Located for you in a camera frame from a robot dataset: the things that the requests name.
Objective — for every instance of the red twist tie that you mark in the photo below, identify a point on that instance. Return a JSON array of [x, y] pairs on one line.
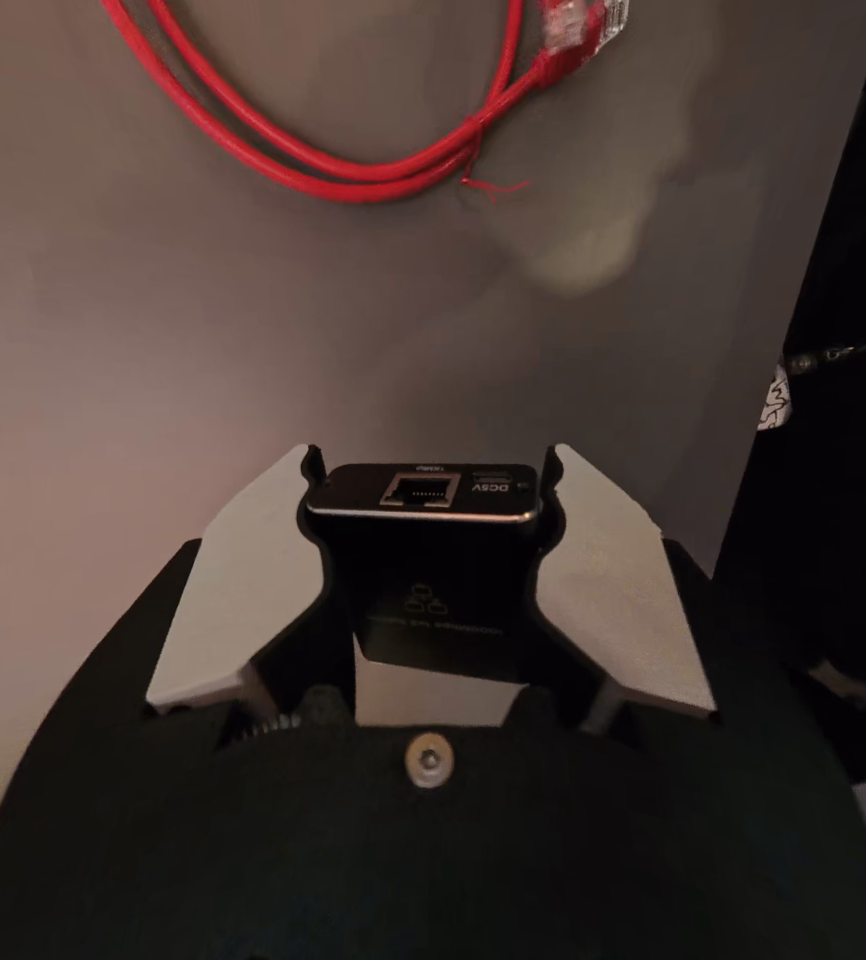
[[475, 146]]

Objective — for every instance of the dark cloth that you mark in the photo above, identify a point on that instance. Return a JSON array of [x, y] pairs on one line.
[[838, 525]]

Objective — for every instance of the white patterned tag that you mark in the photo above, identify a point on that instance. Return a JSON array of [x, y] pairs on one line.
[[774, 397]]

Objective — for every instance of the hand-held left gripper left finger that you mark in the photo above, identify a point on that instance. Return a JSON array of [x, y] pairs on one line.
[[237, 585]]

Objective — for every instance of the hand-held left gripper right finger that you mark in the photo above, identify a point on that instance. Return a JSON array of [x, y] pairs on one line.
[[613, 592]]

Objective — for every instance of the black ethernet adapter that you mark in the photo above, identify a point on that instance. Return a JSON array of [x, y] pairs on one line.
[[433, 570]]

